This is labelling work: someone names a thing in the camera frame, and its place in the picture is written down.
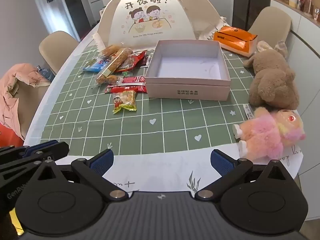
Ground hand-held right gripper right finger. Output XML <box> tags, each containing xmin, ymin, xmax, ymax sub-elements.
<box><xmin>194</xmin><ymin>149</ymin><xmax>288</xmax><ymax>201</ymax></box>

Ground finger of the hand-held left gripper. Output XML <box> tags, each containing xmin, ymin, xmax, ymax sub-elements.
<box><xmin>0</xmin><ymin>142</ymin><xmax>69</xmax><ymax>188</ymax></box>
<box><xmin>0</xmin><ymin>141</ymin><xmax>62</xmax><ymax>159</ymax></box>

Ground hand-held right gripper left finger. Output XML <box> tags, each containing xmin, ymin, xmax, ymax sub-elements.
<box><xmin>37</xmin><ymin>149</ymin><xmax>128</xmax><ymax>202</ymax></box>

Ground pink cardboard box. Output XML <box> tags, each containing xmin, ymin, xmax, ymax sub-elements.
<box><xmin>144</xmin><ymin>39</ymin><xmax>231</xmax><ymax>102</ymax></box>

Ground clear bread bun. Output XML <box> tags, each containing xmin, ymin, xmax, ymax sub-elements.
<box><xmin>101</xmin><ymin>44</ymin><xmax>123</xmax><ymax>56</ymax></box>
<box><xmin>96</xmin><ymin>74</ymin><xmax>123</xmax><ymax>87</ymax></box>

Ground long bread stick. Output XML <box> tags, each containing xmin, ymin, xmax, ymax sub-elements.
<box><xmin>96</xmin><ymin>48</ymin><xmax>133</xmax><ymax>86</ymax></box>

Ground small dark red jerky packet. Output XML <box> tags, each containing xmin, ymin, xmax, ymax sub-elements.
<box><xmin>139</xmin><ymin>55</ymin><xmax>152</xmax><ymax>68</ymax></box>

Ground pink plush toy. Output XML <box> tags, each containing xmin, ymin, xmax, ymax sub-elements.
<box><xmin>232</xmin><ymin>106</ymin><xmax>307</xmax><ymax>160</ymax></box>

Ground white plush toy tag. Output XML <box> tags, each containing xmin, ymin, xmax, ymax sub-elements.
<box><xmin>243</xmin><ymin>103</ymin><xmax>256</xmax><ymax>121</ymax></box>

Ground green checked tablecloth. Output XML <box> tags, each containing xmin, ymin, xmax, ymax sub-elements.
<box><xmin>24</xmin><ymin>27</ymin><xmax>304</xmax><ymax>198</ymax></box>

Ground yellow green snack packet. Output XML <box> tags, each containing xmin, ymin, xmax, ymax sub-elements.
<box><xmin>112</xmin><ymin>90</ymin><xmax>138</xmax><ymax>115</ymax></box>

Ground pink jacket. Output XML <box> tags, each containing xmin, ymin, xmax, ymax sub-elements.
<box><xmin>0</xmin><ymin>63</ymin><xmax>50</xmax><ymax>130</ymax></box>

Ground blue water bottle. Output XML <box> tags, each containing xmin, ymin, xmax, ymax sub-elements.
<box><xmin>36</xmin><ymin>64</ymin><xmax>55</xmax><ymax>82</ymax></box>

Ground flat red snack packet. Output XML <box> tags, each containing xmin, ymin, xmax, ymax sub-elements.
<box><xmin>104</xmin><ymin>83</ymin><xmax>147</xmax><ymax>95</ymax></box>

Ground red white snack packet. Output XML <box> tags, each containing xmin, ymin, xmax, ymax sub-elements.
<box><xmin>122</xmin><ymin>76</ymin><xmax>146</xmax><ymax>84</ymax></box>

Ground blue seaweed snack packet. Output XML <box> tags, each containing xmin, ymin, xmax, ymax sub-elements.
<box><xmin>82</xmin><ymin>58</ymin><xmax>111</xmax><ymax>73</ymax></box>

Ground brown rabbit plush toy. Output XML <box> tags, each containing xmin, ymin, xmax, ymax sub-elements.
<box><xmin>243</xmin><ymin>41</ymin><xmax>300</xmax><ymax>110</ymax></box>

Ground red jerky packet with window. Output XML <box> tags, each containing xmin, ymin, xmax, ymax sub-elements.
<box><xmin>117</xmin><ymin>51</ymin><xmax>147</xmax><ymax>73</ymax></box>

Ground orange tissue pack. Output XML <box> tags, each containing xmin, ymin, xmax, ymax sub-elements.
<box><xmin>213</xmin><ymin>26</ymin><xmax>258</xmax><ymax>55</ymax></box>

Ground white cabinet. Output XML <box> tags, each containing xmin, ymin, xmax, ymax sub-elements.
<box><xmin>270</xmin><ymin>0</ymin><xmax>320</xmax><ymax>175</ymax></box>

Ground white paper bag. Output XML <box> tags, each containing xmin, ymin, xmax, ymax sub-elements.
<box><xmin>92</xmin><ymin>0</ymin><xmax>227</xmax><ymax>49</ymax></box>

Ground black refrigerator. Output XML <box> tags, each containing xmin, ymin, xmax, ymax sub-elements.
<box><xmin>232</xmin><ymin>0</ymin><xmax>272</xmax><ymax>30</ymax></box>

